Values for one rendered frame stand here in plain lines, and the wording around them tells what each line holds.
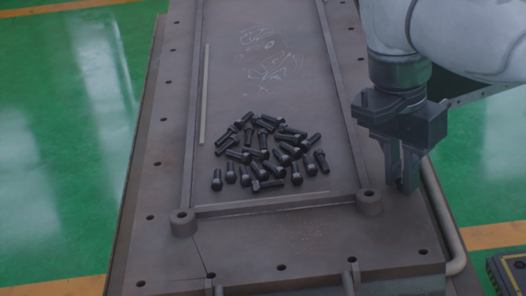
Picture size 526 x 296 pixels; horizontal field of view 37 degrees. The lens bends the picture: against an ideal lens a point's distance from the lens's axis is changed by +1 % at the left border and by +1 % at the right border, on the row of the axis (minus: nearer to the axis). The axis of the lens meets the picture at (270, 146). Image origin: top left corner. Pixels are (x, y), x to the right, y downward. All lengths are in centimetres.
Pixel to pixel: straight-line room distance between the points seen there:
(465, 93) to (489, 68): 190
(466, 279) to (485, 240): 200
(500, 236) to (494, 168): 48
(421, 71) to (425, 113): 6
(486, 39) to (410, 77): 20
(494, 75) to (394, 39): 16
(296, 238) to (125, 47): 414
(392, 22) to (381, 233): 32
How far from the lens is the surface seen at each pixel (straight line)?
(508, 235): 333
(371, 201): 118
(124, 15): 574
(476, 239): 330
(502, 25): 93
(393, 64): 109
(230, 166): 132
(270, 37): 177
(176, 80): 165
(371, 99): 111
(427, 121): 112
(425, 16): 99
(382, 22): 105
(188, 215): 120
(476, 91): 286
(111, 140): 422
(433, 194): 143
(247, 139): 138
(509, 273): 268
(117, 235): 146
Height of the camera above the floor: 210
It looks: 32 degrees down
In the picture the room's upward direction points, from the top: 7 degrees counter-clockwise
